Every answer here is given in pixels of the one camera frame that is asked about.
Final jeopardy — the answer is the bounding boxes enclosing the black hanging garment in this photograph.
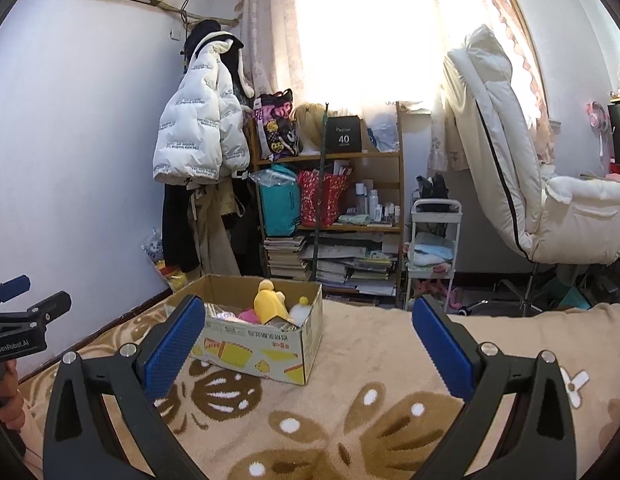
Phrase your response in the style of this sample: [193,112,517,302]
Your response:
[162,182,201,273]

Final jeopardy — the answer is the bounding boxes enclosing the light blue cloth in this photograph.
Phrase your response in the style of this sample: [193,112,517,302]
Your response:
[409,232,456,266]

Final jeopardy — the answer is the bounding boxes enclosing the teal bag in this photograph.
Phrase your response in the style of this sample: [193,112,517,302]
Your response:
[259,165,302,238]

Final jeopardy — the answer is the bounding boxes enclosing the white plastic bag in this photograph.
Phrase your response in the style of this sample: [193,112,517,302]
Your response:
[366,110,398,152]

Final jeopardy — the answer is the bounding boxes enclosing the white-haired plush doll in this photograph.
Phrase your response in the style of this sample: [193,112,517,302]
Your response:
[287,296,312,325]

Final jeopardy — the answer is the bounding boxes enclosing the group of cosmetic bottles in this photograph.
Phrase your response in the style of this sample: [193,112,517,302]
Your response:
[354,182,402,225]

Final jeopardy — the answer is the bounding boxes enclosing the beige printed blanket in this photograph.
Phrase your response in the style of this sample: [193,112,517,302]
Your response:
[17,287,620,480]

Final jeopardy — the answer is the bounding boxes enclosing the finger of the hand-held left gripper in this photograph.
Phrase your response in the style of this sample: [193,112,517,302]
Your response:
[0,274,32,313]
[10,290,72,331]

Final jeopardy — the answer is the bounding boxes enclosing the white puffer jacket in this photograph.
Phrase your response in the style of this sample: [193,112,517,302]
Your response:
[152,32,252,186]

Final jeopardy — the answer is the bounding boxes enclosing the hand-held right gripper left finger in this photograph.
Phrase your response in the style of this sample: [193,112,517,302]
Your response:
[42,294,208,480]

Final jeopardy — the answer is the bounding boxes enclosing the wooden bookshelf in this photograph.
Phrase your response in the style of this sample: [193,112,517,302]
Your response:
[247,101,406,297]

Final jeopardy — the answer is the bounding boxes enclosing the pink toys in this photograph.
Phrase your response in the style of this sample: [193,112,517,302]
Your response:
[410,277,463,311]

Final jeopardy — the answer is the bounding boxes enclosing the person's left hand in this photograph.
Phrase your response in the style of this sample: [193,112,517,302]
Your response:
[0,361,27,424]

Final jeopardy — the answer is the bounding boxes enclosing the pink fan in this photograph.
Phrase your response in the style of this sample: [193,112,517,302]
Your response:
[585,101,613,171]

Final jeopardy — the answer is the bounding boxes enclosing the teal bin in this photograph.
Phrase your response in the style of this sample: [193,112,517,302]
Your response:
[552,277,593,312]

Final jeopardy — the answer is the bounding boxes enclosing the pile of colourful books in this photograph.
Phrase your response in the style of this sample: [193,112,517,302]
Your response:
[302,237,400,297]

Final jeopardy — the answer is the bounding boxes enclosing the printed tote bag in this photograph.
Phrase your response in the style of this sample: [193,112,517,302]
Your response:
[253,89,297,160]

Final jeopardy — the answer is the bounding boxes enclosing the plastic bag of toys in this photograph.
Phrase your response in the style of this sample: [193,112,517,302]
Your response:
[141,227,191,293]

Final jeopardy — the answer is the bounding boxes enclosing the black box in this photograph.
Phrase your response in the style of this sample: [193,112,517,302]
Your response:
[324,115,363,154]

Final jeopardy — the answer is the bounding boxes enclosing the green pole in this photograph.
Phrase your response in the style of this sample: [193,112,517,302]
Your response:
[312,101,331,283]

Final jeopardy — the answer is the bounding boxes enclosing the printed cardboard box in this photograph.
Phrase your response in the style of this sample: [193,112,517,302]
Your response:
[165,274,324,387]

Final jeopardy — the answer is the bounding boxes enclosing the stack of thick books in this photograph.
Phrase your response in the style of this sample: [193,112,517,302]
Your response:
[262,236,313,282]

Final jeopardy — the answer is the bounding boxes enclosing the black backpack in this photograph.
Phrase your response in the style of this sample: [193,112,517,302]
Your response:
[415,172,450,213]

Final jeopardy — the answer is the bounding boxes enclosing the cream office chair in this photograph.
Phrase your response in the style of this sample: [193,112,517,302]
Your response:
[442,24,620,317]

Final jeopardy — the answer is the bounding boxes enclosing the white trolley cart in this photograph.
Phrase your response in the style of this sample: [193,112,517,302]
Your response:
[402,199,463,311]

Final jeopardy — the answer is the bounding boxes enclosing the blonde wig head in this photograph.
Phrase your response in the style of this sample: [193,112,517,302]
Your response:
[295,102,328,157]

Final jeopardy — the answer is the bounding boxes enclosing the yellow plush toy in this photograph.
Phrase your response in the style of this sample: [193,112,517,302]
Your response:
[253,280,291,326]

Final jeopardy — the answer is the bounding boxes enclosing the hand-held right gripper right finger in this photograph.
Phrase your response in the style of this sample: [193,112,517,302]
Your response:
[411,294,577,480]

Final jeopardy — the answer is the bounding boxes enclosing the floral curtain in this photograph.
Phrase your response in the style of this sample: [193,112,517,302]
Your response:
[237,0,556,171]

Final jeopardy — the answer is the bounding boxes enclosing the beige hanging coat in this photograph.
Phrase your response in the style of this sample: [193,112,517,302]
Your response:
[187,180,241,277]

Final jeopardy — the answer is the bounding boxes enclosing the red patterned bag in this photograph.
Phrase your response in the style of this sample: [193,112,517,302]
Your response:
[297,169,350,228]

